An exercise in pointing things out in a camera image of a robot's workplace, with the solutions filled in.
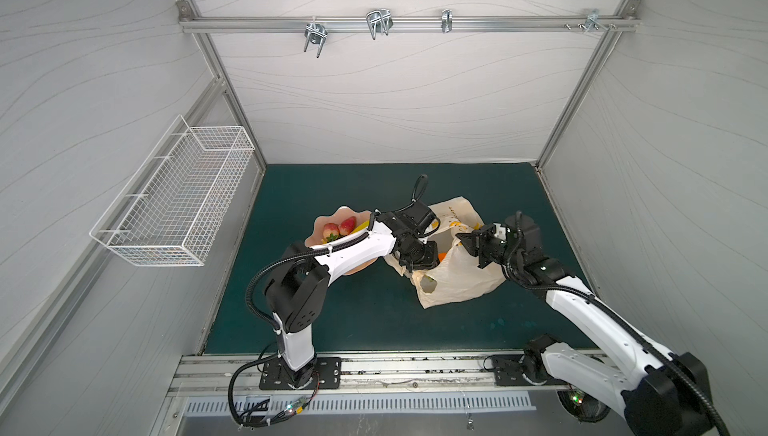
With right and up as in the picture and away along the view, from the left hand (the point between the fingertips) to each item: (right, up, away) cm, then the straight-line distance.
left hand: (440, 264), depth 81 cm
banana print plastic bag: (+4, -1, -6) cm, 7 cm away
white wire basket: (-65, +16, -14) cm, 69 cm away
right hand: (+4, +11, -3) cm, 13 cm away
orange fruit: (-1, +3, -4) cm, 5 cm away
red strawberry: (-33, +7, +11) cm, 36 cm away
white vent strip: (-2, -30, -11) cm, 32 cm away
